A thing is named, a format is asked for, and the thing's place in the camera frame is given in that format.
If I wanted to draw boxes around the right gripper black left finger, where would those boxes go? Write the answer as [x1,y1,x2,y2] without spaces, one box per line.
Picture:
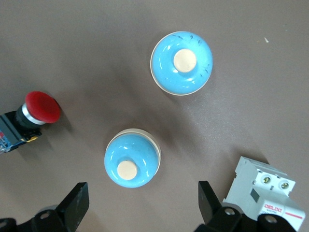
[0,181,90,232]

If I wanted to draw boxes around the white red circuit breaker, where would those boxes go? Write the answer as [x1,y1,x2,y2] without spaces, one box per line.
[222,156,306,232]

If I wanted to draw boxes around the blue call bell black scratches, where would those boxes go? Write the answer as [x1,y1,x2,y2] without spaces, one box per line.
[150,30,214,97]

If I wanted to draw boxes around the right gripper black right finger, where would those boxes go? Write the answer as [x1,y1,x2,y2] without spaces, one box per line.
[194,181,299,232]

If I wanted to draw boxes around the red mushroom button blue body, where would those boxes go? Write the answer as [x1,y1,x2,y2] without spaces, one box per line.
[0,90,61,155]

